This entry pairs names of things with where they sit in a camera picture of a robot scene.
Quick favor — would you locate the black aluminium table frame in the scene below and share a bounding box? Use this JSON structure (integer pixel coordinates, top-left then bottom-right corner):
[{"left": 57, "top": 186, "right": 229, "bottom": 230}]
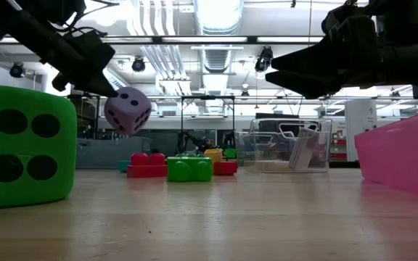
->
[{"left": 330, "top": 161, "right": 361, "bottom": 169}]

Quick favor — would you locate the black ceiling spotlight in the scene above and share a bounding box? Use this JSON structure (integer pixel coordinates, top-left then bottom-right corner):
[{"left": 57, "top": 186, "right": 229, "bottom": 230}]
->
[
  {"left": 131, "top": 56, "right": 147, "bottom": 73},
  {"left": 254, "top": 46, "right": 274, "bottom": 73},
  {"left": 9, "top": 61, "right": 25, "bottom": 79}
]

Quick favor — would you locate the purple foam die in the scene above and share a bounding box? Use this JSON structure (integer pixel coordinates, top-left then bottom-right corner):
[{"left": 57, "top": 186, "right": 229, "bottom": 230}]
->
[{"left": 103, "top": 86, "right": 152, "bottom": 136}]

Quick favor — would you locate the white boxed playing card deck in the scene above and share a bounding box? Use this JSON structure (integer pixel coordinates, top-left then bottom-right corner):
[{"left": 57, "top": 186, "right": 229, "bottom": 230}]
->
[{"left": 288, "top": 126, "right": 321, "bottom": 171}]

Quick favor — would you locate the red two-stud toy brick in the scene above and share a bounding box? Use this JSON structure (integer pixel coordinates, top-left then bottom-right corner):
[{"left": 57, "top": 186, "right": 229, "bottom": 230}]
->
[{"left": 126, "top": 152, "right": 168, "bottom": 179}]

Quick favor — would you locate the silver ventilation duct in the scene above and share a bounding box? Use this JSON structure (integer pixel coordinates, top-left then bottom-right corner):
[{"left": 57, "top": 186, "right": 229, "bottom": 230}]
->
[{"left": 194, "top": 0, "right": 245, "bottom": 73}]

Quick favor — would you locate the long ceiling light bar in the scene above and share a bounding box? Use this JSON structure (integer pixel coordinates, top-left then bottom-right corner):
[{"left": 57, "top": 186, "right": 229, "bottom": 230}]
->
[{"left": 99, "top": 35, "right": 324, "bottom": 45}]

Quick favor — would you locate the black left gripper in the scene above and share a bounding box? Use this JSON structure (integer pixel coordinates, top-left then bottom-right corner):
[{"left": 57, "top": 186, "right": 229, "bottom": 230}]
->
[{"left": 30, "top": 30, "right": 119, "bottom": 98}]

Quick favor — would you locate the green foam die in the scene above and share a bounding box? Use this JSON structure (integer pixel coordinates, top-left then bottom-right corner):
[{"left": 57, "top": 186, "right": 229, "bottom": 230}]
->
[{"left": 0, "top": 83, "right": 78, "bottom": 210}]

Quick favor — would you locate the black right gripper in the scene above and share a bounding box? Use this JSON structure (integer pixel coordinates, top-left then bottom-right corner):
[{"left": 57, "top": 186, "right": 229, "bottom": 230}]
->
[{"left": 265, "top": 1, "right": 384, "bottom": 99}]

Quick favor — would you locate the black background stand frame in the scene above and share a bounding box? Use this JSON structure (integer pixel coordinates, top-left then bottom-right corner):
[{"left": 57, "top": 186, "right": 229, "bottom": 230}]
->
[{"left": 181, "top": 95, "right": 236, "bottom": 153}]

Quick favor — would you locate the small red toy brick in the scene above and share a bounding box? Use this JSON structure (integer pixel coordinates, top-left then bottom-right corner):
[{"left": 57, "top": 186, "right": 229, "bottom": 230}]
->
[{"left": 213, "top": 161, "right": 238, "bottom": 177}]

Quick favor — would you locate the pink plastic bin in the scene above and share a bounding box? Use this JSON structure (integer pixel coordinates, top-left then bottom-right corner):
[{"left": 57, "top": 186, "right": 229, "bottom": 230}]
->
[{"left": 354, "top": 109, "right": 418, "bottom": 202}]

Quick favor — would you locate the yellow-orange toy brick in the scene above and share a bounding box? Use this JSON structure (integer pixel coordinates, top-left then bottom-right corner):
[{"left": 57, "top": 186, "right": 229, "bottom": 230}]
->
[{"left": 204, "top": 148, "right": 224, "bottom": 164}]

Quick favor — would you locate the white pillar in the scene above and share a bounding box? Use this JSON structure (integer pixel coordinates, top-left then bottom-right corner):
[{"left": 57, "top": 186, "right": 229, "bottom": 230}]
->
[{"left": 345, "top": 99, "right": 378, "bottom": 162}]

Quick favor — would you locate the grey translucent plastic bin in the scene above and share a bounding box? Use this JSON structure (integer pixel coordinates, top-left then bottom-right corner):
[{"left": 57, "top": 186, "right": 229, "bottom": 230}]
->
[{"left": 76, "top": 136, "right": 152, "bottom": 170}]

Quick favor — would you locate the clear plastic bin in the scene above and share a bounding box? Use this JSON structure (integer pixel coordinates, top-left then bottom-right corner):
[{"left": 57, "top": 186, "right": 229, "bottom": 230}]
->
[{"left": 234, "top": 117, "right": 332, "bottom": 173}]

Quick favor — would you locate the short green toy brick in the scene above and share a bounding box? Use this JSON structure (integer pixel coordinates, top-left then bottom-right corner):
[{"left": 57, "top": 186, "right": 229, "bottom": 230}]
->
[{"left": 166, "top": 156, "right": 213, "bottom": 183}]

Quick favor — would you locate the black background monitor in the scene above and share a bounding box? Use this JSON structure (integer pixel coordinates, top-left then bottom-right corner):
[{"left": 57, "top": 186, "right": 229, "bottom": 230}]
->
[{"left": 255, "top": 112, "right": 300, "bottom": 133}]

